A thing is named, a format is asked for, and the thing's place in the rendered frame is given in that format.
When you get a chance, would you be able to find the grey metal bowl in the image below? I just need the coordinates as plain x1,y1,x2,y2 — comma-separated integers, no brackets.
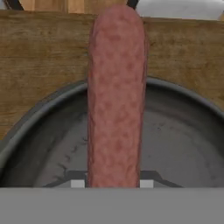
0,76,224,189

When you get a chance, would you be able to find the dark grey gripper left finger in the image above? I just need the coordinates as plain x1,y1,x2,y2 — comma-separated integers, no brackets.
43,170,89,189

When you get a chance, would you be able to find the reddish brown sausage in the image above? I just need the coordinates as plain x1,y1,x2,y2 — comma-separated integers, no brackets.
87,3,150,189

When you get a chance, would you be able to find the dark chair frame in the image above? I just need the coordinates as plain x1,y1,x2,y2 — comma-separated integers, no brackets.
3,0,25,11

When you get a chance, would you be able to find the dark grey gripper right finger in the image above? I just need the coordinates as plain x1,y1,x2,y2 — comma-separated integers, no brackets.
137,170,184,189

